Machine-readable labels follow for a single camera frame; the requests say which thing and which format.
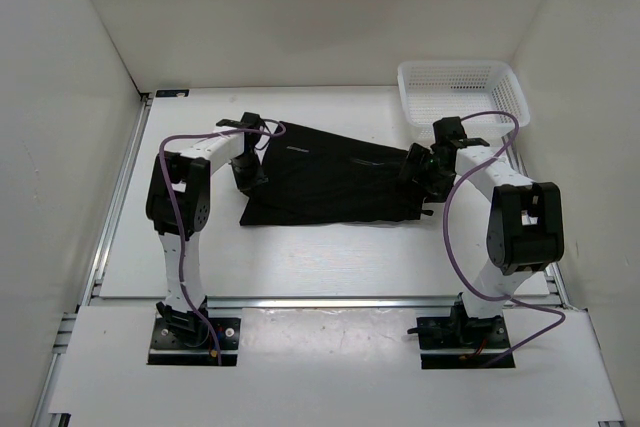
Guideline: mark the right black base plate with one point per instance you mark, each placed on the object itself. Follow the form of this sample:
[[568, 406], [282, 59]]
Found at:
[[443, 348]]

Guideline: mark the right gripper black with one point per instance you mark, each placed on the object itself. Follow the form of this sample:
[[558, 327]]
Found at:
[[419, 155]]

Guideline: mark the small dark label sticker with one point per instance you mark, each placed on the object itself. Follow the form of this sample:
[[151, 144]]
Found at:
[[172, 93]]

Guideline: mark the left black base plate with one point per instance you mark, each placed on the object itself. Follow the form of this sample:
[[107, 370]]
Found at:
[[170, 348]]

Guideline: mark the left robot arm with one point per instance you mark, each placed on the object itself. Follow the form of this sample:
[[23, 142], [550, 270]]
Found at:
[[179, 204]]

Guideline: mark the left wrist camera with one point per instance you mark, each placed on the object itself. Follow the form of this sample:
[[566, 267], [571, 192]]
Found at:
[[249, 123]]

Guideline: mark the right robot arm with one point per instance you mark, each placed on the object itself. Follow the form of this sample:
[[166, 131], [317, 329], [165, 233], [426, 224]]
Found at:
[[525, 226]]

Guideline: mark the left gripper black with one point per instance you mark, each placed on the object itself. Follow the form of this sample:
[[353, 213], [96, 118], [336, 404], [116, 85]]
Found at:
[[247, 184]]

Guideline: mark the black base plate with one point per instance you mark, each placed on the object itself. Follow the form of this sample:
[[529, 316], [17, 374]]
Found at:
[[443, 348], [170, 348]]

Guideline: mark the white plastic mesh basket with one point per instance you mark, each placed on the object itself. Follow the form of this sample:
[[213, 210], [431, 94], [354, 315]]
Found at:
[[432, 90]]

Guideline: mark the black shorts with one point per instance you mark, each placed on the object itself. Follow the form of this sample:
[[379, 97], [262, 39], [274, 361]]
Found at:
[[316, 177]]

